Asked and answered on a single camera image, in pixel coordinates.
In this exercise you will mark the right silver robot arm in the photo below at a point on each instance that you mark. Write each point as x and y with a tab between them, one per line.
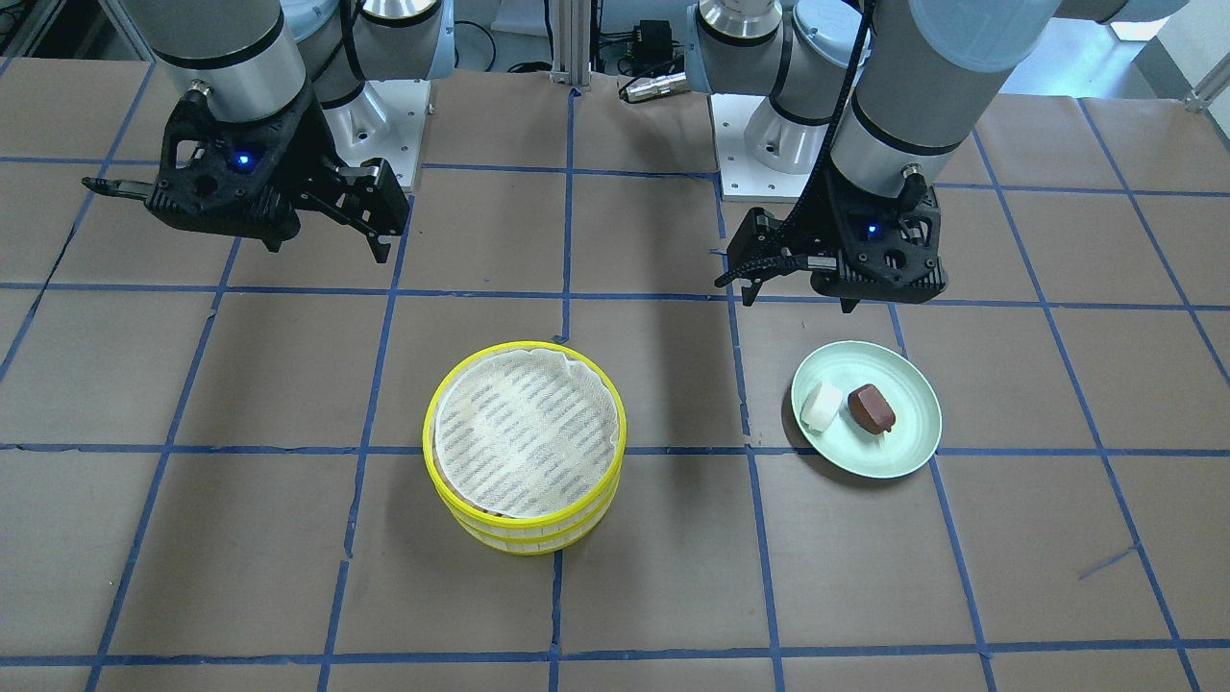
257	54

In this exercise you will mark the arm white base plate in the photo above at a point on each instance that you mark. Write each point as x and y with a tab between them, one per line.
386	120
763	156

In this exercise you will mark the brown steamed bun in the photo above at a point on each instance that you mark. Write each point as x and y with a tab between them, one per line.
870	409

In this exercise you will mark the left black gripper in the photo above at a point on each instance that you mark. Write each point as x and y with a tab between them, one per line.
834	213

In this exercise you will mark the silver metal connector plug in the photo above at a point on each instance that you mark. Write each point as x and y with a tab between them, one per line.
648	88

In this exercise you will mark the white steamer liner cloth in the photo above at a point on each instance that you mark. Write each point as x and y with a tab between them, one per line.
525	432

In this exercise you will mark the black power adapter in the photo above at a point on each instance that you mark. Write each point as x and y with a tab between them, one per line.
652	40

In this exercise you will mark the white steamed bun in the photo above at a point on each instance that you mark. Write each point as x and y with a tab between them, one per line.
819	410

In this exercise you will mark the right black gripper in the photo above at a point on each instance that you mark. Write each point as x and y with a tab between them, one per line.
309	159

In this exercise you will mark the yellow bamboo steamer top layer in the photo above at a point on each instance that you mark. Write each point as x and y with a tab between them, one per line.
437	478

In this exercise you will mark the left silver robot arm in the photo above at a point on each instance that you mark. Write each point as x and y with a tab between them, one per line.
896	87

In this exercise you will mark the yellow bamboo steamer layer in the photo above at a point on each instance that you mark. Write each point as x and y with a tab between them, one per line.
538	540
437	478

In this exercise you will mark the yellow bamboo steamer bottom layer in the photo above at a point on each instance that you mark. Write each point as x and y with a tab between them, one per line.
538	540

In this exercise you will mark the light green plate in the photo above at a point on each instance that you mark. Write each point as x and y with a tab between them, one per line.
897	453

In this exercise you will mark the aluminium frame post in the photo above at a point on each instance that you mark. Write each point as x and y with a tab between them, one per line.
570	34

